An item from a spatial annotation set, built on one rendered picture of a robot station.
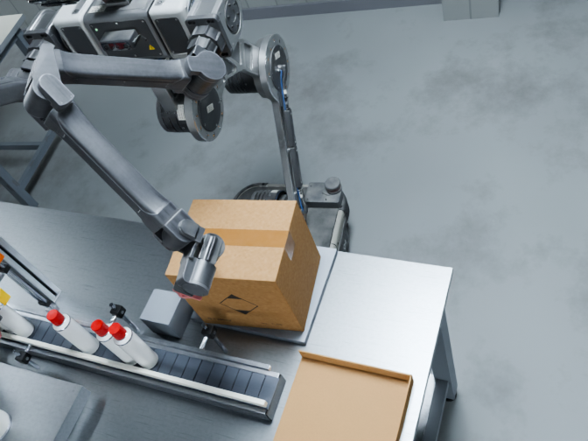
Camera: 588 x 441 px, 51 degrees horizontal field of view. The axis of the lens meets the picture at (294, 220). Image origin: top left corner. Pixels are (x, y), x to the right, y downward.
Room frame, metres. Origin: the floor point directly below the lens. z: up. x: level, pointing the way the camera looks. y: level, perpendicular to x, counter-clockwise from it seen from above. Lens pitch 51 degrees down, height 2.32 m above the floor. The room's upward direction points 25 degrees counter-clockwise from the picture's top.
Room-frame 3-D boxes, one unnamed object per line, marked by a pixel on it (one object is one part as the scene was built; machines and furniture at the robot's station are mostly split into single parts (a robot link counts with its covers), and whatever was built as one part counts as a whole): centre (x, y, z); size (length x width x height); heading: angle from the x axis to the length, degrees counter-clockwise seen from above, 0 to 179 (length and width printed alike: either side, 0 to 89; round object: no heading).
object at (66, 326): (1.07, 0.68, 0.98); 0.05 x 0.05 x 0.20
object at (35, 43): (1.61, 0.44, 1.45); 0.09 x 0.08 x 0.12; 57
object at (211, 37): (1.34, 0.02, 1.45); 0.09 x 0.08 x 0.12; 57
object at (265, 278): (1.02, 0.16, 0.99); 0.30 x 0.24 x 0.27; 58
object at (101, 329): (0.98, 0.56, 0.98); 0.05 x 0.05 x 0.20
